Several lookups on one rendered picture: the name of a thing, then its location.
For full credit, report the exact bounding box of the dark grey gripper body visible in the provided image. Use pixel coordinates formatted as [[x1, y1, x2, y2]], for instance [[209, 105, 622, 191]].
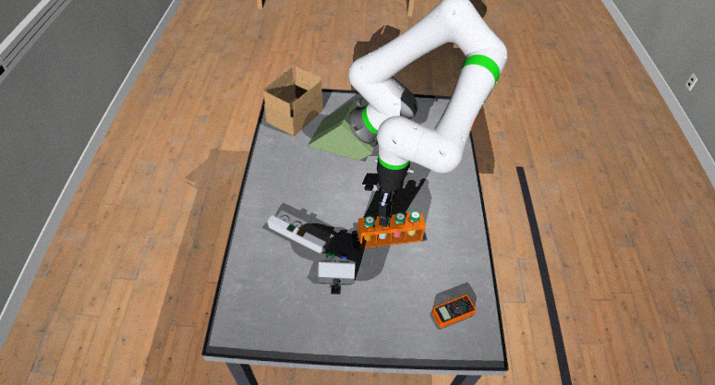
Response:
[[378, 176, 404, 199]]

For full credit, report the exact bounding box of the orange digital multimeter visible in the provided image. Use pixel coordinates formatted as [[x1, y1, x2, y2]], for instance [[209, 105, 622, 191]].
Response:
[[431, 295, 476, 328]]

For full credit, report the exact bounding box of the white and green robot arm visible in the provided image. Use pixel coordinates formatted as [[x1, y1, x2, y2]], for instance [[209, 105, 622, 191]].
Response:
[[348, 0, 508, 191]]

